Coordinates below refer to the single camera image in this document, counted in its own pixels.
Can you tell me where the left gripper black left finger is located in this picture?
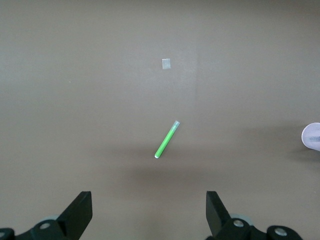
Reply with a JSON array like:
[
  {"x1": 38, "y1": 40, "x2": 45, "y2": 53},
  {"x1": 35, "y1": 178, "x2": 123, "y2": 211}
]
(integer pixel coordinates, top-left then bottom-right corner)
[{"x1": 0, "y1": 191, "x2": 94, "y2": 240}]

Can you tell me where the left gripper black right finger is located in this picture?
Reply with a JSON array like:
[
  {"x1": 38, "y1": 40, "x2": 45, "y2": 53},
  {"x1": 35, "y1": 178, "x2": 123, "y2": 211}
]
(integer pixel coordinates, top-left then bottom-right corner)
[{"x1": 205, "y1": 191, "x2": 305, "y2": 240}]

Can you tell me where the pink plastic cup holder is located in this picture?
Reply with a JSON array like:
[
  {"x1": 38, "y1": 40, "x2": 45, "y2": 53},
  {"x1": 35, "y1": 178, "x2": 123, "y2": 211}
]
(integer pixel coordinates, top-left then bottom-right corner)
[{"x1": 300, "y1": 122, "x2": 320, "y2": 152}]

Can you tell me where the green highlighter pen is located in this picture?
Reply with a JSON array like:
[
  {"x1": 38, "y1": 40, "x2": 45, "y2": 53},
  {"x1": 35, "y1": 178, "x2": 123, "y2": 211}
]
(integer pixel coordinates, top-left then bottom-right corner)
[{"x1": 154, "y1": 120, "x2": 181, "y2": 159}]

